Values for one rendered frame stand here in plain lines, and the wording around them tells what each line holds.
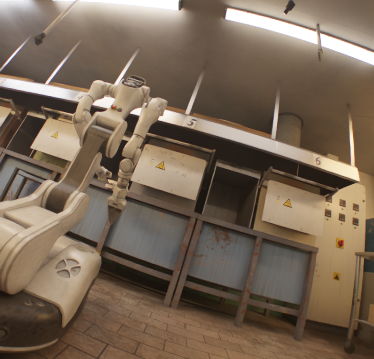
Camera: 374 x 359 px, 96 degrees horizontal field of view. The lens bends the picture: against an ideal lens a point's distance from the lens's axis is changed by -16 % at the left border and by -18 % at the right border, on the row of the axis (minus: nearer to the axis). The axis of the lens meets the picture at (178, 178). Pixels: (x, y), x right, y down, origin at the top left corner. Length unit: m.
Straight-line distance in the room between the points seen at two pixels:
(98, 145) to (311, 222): 1.85
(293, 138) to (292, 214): 1.11
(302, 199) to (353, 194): 1.43
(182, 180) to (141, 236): 0.65
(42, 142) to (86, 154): 1.38
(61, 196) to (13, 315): 0.51
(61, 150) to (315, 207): 2.57
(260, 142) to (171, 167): 0.85
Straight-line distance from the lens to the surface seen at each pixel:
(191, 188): 1.77
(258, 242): 1.97
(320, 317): 2.97
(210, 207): 2.50
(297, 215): 2.03
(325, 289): 2.96
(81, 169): 1.09
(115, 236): 1.98
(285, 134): 2.75
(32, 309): 0.74
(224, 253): 1.93
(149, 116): 1.08
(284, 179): 2.20
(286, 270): 2.15
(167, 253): 1.89
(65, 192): 1.01
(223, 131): 1.85
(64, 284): 0.83
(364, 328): 3.44
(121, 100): 1.38
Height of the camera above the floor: 0.52
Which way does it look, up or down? 18 degrees up
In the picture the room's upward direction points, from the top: 19 degrees clockwise
